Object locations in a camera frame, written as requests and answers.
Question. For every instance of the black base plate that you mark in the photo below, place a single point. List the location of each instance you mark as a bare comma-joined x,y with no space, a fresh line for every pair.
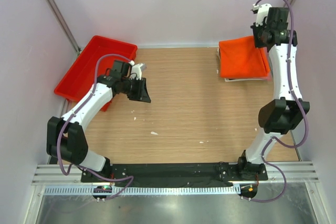
193,175

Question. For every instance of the red plastic bin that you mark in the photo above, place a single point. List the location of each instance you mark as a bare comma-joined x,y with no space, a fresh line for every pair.
80,77

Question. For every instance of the slotted cable duct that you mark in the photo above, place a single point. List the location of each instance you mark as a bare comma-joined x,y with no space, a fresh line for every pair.
101,190

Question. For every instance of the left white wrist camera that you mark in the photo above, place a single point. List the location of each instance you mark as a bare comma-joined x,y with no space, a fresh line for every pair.
137,70

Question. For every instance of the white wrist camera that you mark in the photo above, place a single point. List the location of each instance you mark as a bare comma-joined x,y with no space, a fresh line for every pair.
137,70
262,12

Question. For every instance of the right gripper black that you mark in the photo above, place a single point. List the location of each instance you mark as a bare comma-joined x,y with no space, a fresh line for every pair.
257,43

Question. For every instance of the folded pink t shirt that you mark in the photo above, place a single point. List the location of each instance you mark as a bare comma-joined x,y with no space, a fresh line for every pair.
269,76

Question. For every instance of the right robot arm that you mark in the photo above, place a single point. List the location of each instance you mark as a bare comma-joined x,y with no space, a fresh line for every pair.
287,108

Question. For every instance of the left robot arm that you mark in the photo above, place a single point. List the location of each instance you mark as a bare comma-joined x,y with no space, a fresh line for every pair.
66,139

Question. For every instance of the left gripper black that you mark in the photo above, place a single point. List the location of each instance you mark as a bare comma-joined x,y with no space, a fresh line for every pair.
144,95

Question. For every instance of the orange t shirt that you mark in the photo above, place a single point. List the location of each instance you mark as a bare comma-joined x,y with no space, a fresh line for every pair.
241,59

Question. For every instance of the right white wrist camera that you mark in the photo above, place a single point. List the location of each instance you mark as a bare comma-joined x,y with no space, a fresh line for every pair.
262,12

